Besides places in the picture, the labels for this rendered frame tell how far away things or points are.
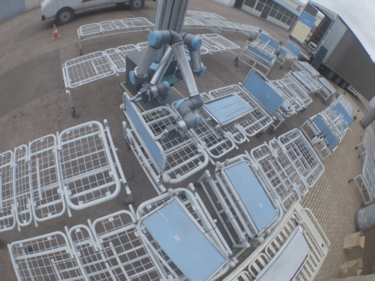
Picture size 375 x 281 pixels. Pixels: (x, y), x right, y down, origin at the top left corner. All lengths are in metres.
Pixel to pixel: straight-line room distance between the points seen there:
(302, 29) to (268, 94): 9.56
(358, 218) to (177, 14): 5.25
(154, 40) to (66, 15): 6.73
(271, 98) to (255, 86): 0.33
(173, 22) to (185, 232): 2.02
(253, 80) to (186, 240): 2.40
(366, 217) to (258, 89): 3.92
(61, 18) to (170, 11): 6.33
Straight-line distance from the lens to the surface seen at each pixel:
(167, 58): 1.53
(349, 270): 4.04
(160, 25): 1.79
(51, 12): 7.76
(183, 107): 1.20
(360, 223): 4.86
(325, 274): 3.63
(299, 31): 11.98
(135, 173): 2.06
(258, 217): 1.66
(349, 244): 4.17
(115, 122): 2.50
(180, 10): 1.91
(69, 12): 7.81
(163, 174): 1.28
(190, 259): 1.39
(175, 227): 1.36
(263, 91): 2.74
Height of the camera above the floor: 1.90
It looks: 53 degrees down
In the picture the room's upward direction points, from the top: 22 degrees clockwise
